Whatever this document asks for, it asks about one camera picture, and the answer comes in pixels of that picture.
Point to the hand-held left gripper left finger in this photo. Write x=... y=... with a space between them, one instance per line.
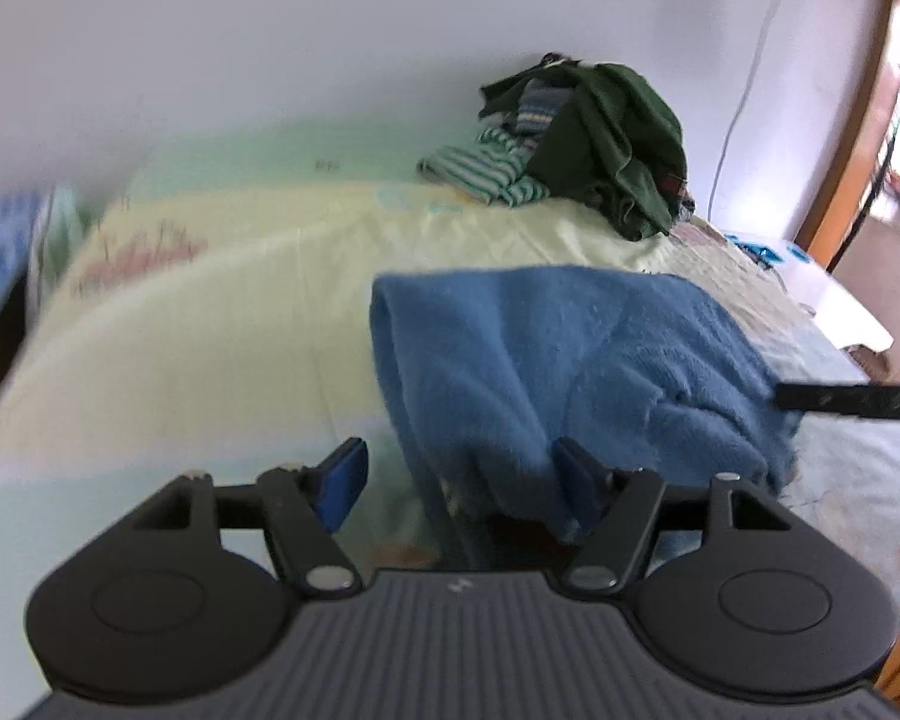
x=345 y=480

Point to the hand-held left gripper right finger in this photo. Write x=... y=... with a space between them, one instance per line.
x=576 y=480

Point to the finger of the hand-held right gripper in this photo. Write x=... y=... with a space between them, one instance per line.
x=847 y=401

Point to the blue knit sweater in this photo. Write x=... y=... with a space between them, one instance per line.
x=570 y=360

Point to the white side table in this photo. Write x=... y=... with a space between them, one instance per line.
x=832 y=300

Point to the blue plastic part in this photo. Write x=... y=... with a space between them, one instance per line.
x=754 y=247

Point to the green white striped shirt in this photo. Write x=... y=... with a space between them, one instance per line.
x=480 y=169

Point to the dark green garment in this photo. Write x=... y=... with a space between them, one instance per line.
x=622 y=135

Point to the grey blue striped knit garment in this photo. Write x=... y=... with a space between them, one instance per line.
x=540 y=109

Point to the pale green cloth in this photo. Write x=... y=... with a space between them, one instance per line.
x=60 y=232

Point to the blue checkered cloth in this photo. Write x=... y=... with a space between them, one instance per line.
x=0 y=255

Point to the wooden door frame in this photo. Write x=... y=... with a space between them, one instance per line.
x=855 y=90

